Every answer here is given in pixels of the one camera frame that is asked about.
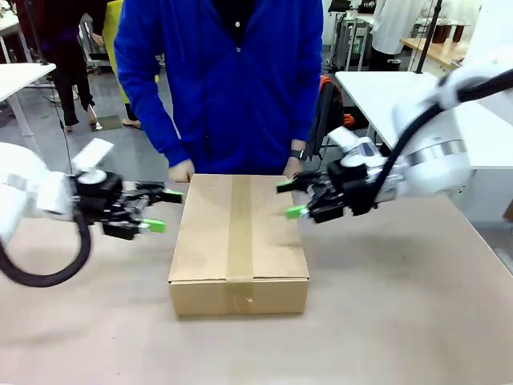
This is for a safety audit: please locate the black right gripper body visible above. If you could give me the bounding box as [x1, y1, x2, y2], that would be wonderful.
[308, 161, 380, 225]

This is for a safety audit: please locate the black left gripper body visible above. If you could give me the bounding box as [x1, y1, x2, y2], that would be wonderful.
[74, 172, 162, 242]

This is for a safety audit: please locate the brown cardboard box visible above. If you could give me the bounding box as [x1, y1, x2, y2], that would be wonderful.
[167, 172, 313, 320]

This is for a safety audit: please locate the person's right forearm blue sleeve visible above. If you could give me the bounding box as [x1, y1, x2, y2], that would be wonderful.
[139, 107, 196, 169]

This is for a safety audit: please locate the person's left forearm blue sleeve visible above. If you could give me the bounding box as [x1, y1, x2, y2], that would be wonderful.
[289, 79, 324, 152]

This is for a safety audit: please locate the person's left hand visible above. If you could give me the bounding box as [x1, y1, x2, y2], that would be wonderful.
[281, 158, 310, 180]

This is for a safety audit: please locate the person's right hand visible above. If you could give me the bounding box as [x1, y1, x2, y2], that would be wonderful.
[168, 159, 196, 184]

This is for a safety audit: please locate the brown packing tape strip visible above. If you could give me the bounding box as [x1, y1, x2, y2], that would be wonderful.
[224, 173, 256, 318]

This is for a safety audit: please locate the green floor mat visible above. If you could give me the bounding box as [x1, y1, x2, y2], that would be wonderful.
[95, 115, 122, 131]

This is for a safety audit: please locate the black chair with orange cloth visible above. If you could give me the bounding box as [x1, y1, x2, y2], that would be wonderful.
[308, 75, 356, 162]

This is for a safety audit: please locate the large white table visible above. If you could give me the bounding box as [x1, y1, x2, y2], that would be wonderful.
[333, 71, 513, 170]

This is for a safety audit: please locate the person in blue jacket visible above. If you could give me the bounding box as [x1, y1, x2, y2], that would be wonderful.
[113, 0, 325, 176]

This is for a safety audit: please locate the person in black clothes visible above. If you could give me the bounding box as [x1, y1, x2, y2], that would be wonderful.
[38, 0, 98, 132]

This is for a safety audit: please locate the white table with grey legs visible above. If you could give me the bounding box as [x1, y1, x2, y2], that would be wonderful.
[0, 62, 58, 138]

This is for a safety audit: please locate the grey equipment cart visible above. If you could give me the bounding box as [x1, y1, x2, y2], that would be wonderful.
[331, 10, 373, 72]

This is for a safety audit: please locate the light wooden table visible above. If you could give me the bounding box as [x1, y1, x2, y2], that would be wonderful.
[400, 37, 471, 70]

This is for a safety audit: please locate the person in white coat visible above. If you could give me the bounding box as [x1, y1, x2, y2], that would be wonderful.
[370, 0, 422, 73]

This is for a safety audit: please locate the black stand pole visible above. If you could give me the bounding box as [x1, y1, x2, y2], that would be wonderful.
[414, 0, 444, 75]

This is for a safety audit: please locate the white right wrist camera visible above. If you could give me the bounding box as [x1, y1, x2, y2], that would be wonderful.
[327, 127, 386, 168]

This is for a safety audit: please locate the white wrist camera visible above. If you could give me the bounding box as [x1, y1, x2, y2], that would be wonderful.
[71, 138, 115, 185]
[327, 127, 386, 168]

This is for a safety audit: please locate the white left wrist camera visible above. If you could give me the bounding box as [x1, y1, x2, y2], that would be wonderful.
[71, 138, 115, 185]

